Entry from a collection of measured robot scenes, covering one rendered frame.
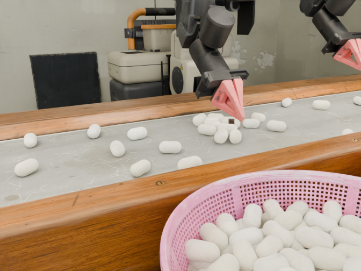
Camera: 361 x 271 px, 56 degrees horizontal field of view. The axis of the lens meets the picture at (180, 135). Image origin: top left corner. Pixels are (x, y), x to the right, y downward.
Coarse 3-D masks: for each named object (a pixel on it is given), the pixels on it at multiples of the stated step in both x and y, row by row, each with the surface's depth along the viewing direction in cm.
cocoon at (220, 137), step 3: (219, 129) 57; (222, 129) 57; (225, 129) 57; (216, 132) 56; (219, 132) 55; (222, 132) 55; (225, 132) 56; (216, 135) 55; (219, 135) 55; (222, 135) 55; (225, 135) 55; (216, 138) 55; (219, 138) 55; (222, 138) 55; (225, 138) 55; (216, 141) 56; (219, 141) 55; (222, 141) 55
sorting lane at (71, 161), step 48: (336, 96) 90; (0, 144) 58; (48, 144) 58; (96, 144) 57; (144, 144) 57; (192, 144) 56; (240, 144) 56; (288, 144) 55; (0, 192) 41; (48, 192) 41
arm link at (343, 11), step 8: (304, 0) 99; (320, 0) 95; (328, 0) 93; (336, 0) 89; (344, 0) 88; (352, 0) 88; (304, 8) 99; (312, 8) 96; (320, 8) 97; (328, 8) 92; (336, 8) 90; (344, 8) 90; (312, 16) 99
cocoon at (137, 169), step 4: (144, 160) 45; (136, 164) 44; (140, 164) 44; (144, 164) 45; (148, 164) 45; (132, 168) 44; (136, 168) 44; (140, 168) 44; (144, 168) 44; (148, 168) 45; (132, 172) 44; (136, 172) 44; (140, 172) 44; (144, 172) 45; (136, 176) 44
